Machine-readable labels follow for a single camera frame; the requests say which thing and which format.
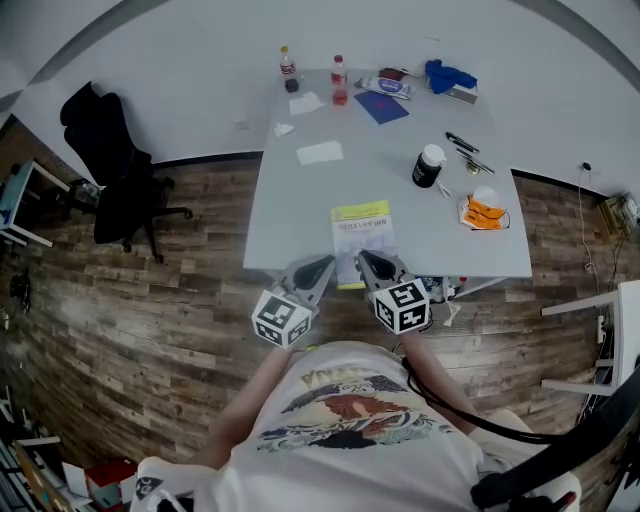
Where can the white table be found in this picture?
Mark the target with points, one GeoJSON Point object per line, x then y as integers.
{"type": "Point", "coordinates": [380, 165]}

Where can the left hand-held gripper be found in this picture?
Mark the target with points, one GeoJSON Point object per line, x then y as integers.
{"type": "Point", "coordinates": [280, 317]}

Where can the plastic bottle dark drink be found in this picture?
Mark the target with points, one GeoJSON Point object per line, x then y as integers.
{"type": "Point", "coordinates": [288, 70]}

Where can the cluttered storage shelf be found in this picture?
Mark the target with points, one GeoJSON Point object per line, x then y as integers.
{"type": "Point", "coordinates": [35, 480]}

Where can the blue booklet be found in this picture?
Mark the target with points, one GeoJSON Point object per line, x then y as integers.
{"type": "Point", "coordinates": [382, 107]}

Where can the person's left forearm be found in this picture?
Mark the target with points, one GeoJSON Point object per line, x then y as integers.
{"type": "Point", "coordinates": [240, 405]}

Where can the black wall charger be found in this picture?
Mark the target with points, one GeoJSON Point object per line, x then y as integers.
{"type": "Point", "coordinates": [587, 166]}

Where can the white printed t-shirt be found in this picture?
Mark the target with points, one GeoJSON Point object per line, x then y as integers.
{"type": "Point", "coordinates": [350, 475]}

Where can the small white desk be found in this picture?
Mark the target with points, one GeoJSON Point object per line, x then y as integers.
{"type": "Point", "coordinates": [630, 325]}

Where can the grey box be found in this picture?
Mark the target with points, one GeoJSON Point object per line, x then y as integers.
{"type": "Point", "coordinates": [465, 96]}

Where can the person's right forearm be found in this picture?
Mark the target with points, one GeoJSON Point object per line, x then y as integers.
{"type": "Point", "coordinates": [435, 375]}

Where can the silver pen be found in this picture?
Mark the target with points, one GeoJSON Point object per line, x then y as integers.
{"type": "Point", "coordinates": [475, 161]}

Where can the red white open box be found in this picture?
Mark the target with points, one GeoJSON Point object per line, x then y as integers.
{"type": "Point", "coordinates": [107, 475]}

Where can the white purple wipes packet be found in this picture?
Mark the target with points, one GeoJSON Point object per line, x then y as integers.
{"type": "Point", "coordinates": [390, 87]}

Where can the white face mask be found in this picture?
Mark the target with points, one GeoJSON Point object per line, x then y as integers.
{"type": "Point", "coordinates": [486, 195]}

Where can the white wall socket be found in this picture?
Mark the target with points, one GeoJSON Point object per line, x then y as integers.
{"type": "Point", "coordinates": [242, 125]}

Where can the blue cloth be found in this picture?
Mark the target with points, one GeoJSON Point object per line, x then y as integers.
{"type": "Point", "coordinates": [447, 75]}

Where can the black trash bin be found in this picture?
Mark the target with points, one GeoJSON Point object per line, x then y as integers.
{"type": "Point", "coordinates": [440, 290]}

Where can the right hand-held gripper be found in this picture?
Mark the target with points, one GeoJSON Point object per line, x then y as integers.
{"type": "Point", "coordinates": [405, 305]}

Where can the black office chair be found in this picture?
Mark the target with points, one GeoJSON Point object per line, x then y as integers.
{"type": "Point", "coordinates": [110, 165]}

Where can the black pen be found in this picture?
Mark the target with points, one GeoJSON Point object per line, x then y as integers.
{"type": "Point", "coordinates": [462, 142]}

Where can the yellow covered book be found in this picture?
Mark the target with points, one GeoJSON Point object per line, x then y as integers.
{"type": "Point", "coordinates": [362, 225]}

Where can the white plastic strip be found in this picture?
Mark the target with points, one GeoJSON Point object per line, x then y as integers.
{"type": "Point", "coordinates": [451, 314]}

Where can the white paper napkin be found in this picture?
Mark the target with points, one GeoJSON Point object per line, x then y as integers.
{"type": "Point", "coordinates": [305, 104]}

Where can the black jar white lid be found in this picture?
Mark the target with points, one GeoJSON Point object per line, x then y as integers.
{"type": "Point", "coordinates": [427, 170]}

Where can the white power strip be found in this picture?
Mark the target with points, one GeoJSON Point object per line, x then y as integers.
{"type": "Point", "coordinates": [601, 330]}

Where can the crumpled white tissue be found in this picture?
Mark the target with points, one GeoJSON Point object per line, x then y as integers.
{"type": "Point", "coordinates": [283, 130]}

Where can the white paper slip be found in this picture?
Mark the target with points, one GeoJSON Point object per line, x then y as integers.
{"type": "Point", "coordinates": [320, 153]}

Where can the dark red pouch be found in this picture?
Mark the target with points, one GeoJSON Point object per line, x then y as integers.
{"type": "Point", "coordinates": [394, 74]}

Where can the plastic bottle red drink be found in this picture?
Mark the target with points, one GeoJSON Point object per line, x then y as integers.
{"type": "Point", "coordinates": [339, 82]}

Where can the white desk blue top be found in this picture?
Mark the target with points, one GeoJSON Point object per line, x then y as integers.
{"type": "Point", "coordinates": [12, 195]}

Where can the orange packet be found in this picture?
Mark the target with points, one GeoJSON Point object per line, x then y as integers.
{"type": "Point", "coordinates": [482, 215]}

